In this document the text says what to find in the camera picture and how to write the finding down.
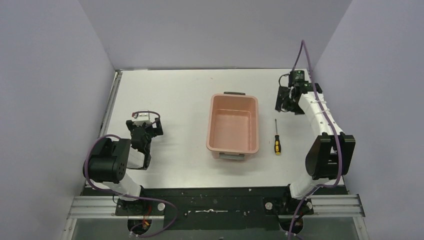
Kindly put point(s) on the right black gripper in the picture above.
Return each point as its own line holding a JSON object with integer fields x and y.
{"x": 282, "y": 91}

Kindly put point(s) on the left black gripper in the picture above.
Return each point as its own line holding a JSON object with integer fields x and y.
{"x": 144, "y": 129}

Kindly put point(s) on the black yellow screwdriver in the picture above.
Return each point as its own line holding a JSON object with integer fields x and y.
{"x": 277, "y": 142}

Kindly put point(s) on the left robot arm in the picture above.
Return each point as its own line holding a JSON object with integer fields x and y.
{"x": 109, "y": 160}

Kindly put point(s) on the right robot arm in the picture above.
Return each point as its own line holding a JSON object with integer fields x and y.
{"x": 330, "y": 155}

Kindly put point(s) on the pink plastic bin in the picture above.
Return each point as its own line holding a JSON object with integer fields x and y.
{"x": 233, "y": 126}

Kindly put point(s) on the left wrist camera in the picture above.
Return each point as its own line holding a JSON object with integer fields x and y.
{"x": 140, "y": 118}

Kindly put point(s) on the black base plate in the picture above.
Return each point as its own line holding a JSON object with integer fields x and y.
{"x": 261, "y": 199}

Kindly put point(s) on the aluminium frame rail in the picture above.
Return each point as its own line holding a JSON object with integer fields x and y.
{"x": 102, "y": 207}

